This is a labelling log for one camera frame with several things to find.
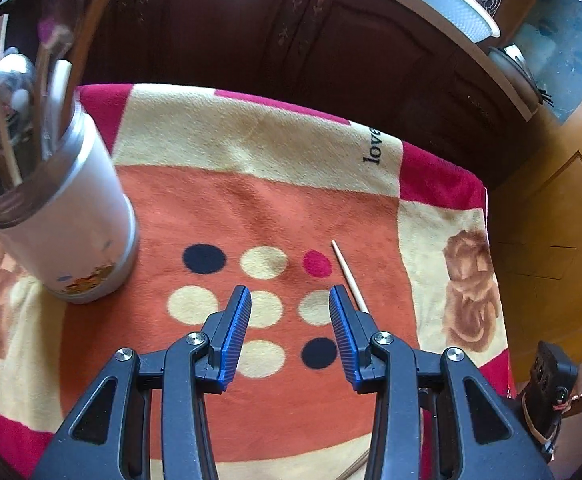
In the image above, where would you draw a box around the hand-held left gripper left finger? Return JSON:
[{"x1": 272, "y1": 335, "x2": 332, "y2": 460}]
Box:
[{"x1": 31, "y1": 285, "x2": 254, "y2": 480}]

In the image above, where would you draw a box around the printed blanket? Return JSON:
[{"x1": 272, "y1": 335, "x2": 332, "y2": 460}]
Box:
[{"x1": 0, "y1": 82, "x2": 514, "y2": 480}]

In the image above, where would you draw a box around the white utensil holder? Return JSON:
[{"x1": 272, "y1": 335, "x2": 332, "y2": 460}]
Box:
[{"x1": 0, "y1": 100, "x2": 139, "y2": 305}]

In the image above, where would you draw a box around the white plastic spoon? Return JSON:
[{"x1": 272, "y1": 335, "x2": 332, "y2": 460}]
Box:
[{"x1": 46, "y1": 59, "x2": 76, "y2": 131}]

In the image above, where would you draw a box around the white plastic basin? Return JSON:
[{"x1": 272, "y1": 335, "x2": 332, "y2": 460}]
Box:
[{"x1": 403, "y1": 0, "x2": 502, "y2": 44}]

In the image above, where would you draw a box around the large steel spoon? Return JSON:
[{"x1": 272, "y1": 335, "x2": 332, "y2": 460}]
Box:
[{"x1": 38, "y1": 0, "x2": 86, "y2": 161}]

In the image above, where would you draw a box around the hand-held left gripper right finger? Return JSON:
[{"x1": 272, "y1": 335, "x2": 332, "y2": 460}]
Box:
[{"x1": 329, "y1": 284, "x2": 554, "y2": 480}]

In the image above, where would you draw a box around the wooden door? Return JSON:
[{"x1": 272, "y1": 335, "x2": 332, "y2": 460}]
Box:
[{"x1": 486, "y1": 105, "x2": 582, "y2": 416}]

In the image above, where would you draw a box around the dark wooden cabinet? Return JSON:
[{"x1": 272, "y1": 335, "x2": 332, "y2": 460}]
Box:
[{"x1": 71, "y1": 0, "x2": 546, "y2": 191}]

